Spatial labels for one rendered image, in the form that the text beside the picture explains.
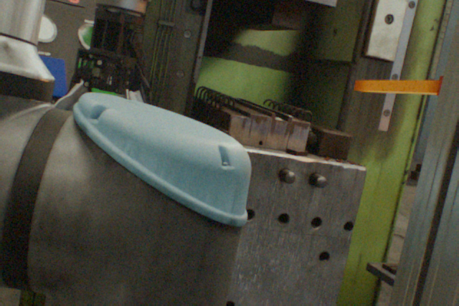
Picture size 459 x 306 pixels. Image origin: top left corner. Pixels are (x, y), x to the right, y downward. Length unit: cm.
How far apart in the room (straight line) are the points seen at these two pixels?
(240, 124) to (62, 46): 45
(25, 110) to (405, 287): 24
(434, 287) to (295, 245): 117
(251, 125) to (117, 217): 100
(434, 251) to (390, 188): 148
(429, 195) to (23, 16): 26
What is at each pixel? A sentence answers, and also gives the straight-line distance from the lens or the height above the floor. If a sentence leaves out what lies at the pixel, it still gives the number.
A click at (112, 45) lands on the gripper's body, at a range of 84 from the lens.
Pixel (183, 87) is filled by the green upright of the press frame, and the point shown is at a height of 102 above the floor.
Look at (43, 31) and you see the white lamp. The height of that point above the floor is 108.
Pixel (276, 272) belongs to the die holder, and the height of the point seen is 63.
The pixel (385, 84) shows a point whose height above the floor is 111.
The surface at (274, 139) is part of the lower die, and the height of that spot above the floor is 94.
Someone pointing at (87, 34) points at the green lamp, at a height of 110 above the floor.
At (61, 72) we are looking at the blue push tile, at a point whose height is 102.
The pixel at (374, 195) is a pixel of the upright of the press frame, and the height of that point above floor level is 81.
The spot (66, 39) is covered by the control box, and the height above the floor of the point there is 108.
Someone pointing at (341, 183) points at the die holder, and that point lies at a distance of 135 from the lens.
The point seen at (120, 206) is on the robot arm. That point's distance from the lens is 31.
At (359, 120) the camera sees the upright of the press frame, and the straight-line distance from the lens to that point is 157.
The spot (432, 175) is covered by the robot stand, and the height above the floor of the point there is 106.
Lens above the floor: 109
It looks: 7 degrees down
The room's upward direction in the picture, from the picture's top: 11 degrees clockwise
